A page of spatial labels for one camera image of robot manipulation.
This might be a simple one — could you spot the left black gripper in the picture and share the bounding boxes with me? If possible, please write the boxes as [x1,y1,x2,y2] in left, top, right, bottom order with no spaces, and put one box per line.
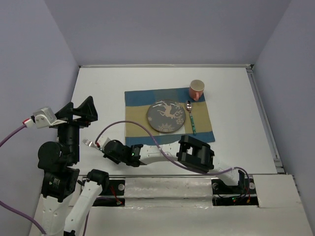
[54,94,99,161]

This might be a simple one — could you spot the fork with green handle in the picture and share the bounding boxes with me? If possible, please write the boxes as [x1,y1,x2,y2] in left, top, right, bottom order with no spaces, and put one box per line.
[82,139,103,151]

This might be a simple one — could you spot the grey patterned plate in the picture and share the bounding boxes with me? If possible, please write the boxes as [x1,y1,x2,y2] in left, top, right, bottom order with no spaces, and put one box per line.
[146,99,186,133]

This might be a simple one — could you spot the spoon with green handle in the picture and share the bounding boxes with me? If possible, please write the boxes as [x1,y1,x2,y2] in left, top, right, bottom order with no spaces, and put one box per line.
[185,100,196,136]

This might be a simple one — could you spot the blue beige placemat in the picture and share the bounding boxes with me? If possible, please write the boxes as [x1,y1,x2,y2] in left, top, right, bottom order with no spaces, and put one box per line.
[125,88,215,146]

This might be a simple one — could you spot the pink cup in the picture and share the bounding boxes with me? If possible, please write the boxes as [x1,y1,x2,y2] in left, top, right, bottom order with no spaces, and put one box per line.
[189,80,205,101]

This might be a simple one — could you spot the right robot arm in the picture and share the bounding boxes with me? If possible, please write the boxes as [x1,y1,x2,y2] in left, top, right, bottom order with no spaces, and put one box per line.
[102,135,250,197]

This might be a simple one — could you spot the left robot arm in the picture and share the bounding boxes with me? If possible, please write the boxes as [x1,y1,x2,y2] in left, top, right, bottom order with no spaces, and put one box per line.
[33,96,109,236]

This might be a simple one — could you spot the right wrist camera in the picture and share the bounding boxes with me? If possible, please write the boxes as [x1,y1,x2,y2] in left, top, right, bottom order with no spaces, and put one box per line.
[95,136,111,149]

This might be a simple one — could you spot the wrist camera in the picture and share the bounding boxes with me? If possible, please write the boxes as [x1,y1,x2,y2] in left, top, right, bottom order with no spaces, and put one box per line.
[22,107,57,129]
[95,136,111,149]

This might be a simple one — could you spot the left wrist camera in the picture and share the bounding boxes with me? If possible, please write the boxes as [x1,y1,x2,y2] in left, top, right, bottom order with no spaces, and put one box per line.
[22,107,57,129]

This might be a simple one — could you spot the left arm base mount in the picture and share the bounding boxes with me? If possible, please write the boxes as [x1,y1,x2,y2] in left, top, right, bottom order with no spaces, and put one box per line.
[93,178,126,207]

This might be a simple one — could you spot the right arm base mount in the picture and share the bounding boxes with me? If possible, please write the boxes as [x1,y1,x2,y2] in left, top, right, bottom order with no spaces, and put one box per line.
[212,170,258,207]

